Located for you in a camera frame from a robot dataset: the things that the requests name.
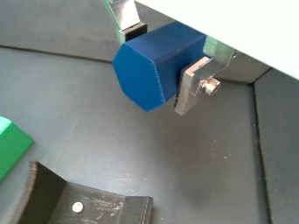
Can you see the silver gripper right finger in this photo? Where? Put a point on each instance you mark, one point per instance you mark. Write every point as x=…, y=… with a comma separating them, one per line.
x=198, y=79

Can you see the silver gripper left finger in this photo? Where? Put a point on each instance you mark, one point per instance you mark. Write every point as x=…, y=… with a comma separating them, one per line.
x=123, y=13

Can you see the blue hexagon prism block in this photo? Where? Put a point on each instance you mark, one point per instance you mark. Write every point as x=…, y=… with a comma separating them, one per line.
x=150, y=61

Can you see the green shape sorter base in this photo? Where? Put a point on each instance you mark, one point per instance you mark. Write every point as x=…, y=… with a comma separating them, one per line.
x=14, y=144

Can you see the black curved holder stand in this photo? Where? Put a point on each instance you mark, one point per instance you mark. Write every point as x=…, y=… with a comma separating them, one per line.
x=54, y=201

